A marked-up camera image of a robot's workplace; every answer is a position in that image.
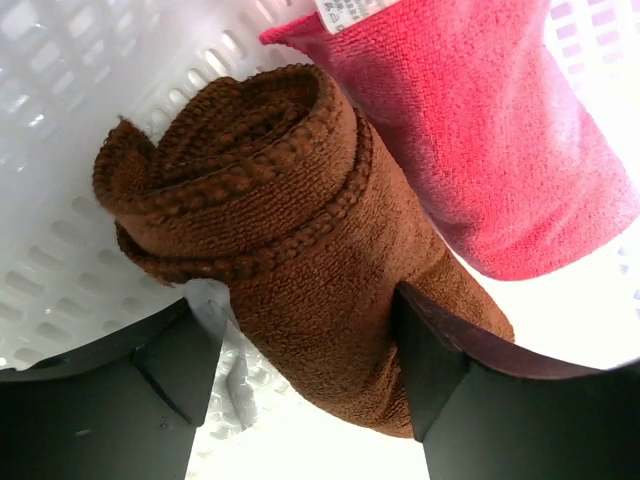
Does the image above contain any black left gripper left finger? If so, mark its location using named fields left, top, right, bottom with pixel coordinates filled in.
left=1, top=300, right=222, bottom=480

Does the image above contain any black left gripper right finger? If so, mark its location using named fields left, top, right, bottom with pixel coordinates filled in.
left=392, top=283, right=639, bottom=480

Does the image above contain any brown microfibre towel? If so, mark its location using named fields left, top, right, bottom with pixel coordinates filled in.
left=93, top=65, right=514, bottom=438

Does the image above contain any pink microfibre towel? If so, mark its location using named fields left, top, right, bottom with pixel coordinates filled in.
left=260, top=1, right=639, bottom=280

